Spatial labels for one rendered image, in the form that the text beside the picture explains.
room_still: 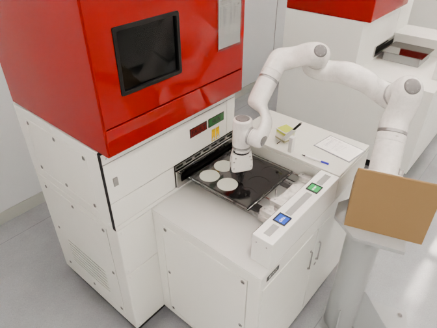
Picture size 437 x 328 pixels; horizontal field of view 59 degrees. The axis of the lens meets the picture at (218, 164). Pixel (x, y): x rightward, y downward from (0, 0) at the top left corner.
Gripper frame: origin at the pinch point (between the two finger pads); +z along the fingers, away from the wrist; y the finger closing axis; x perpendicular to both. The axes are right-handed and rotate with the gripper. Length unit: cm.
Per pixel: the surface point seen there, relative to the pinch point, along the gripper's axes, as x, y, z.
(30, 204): 122, -127, 88
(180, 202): 2.8, -28.9, 10.7
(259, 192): -9.8, 6.0, 2.7
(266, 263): -45.8, -4.3, 7.7
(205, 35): 17, -12, -63
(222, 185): -0.5, -8.8, 2.7
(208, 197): 2.3, -15.1, 10.7
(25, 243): 85, -129, 93
